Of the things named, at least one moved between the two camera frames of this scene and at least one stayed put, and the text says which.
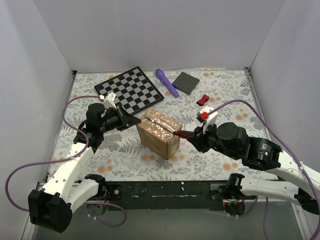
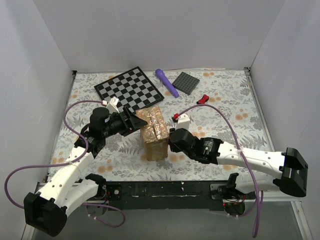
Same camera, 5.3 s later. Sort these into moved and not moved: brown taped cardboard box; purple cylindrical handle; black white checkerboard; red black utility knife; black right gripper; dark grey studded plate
Moved: black right gripper; brown taped cardboard box
Not moved: black white checkerboard; red black utility knife; purple cylindrical handle; dark grey studded plate
